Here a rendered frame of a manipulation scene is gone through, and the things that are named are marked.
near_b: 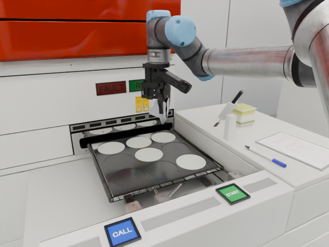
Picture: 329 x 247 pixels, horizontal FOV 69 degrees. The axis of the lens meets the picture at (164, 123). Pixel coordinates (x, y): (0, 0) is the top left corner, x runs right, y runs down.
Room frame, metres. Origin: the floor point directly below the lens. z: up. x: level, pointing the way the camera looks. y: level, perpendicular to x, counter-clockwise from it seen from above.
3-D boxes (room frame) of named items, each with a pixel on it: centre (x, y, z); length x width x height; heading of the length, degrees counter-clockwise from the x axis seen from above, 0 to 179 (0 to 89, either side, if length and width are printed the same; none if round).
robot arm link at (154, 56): (0.80, 0.02, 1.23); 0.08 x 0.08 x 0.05
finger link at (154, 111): (0.79, 0.03, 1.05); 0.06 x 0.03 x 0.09; 70
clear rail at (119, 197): (0.59, -0.02, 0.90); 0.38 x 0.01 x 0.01; 116
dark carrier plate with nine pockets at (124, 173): (0.75, 0.06, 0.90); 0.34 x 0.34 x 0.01; 26
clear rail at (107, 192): (0.67, 0.22, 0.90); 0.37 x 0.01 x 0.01; 26
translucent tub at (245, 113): (0.89, -0.30, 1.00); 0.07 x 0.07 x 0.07; 26
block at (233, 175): (0.59, -0.22, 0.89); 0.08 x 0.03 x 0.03; 26
